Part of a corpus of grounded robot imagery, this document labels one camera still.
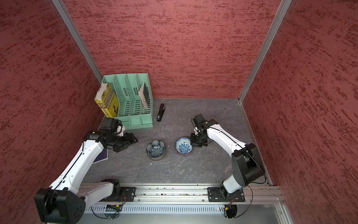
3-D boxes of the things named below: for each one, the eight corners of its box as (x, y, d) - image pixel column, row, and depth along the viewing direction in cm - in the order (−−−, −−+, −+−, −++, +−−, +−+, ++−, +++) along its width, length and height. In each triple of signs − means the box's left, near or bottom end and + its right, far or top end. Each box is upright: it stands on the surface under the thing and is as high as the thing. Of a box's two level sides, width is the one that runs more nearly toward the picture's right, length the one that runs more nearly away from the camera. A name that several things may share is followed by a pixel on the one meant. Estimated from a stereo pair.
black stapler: (157, 121, 108) (156, 117, 104) (161, 107, 118) (160, 103, 114) (162, 121, 108) (161, 118, 104) (165, 107, 118) (165, 103, 114)
